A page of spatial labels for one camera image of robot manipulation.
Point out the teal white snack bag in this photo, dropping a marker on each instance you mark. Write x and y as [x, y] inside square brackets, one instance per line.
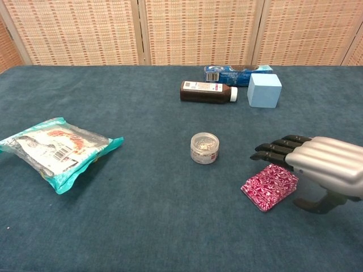
[56, 153]

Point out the brown medicine bottle white cap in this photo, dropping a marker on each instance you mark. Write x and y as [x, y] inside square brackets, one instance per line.
[204, 96]

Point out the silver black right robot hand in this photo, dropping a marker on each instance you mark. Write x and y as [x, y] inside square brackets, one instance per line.
[326, 161]

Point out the woven bamboo screen panel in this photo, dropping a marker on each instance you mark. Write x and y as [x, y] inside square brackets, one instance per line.
[357, 56]
[306, 31]
[76, 31]
[8, 54]
[198, 31]

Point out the pink patterned card stack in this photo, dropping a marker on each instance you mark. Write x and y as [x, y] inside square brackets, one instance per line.
[269, 188]

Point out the light blue cube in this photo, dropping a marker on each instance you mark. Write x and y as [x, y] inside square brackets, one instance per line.
[263, 93]

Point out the blue cookie box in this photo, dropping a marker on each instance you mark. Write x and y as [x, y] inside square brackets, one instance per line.
[227, 77]

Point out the teal felt table cover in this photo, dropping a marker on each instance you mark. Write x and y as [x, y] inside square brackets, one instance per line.
[141, 212]

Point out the clear round plastic jar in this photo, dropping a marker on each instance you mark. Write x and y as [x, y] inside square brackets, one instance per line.
[204, 150]

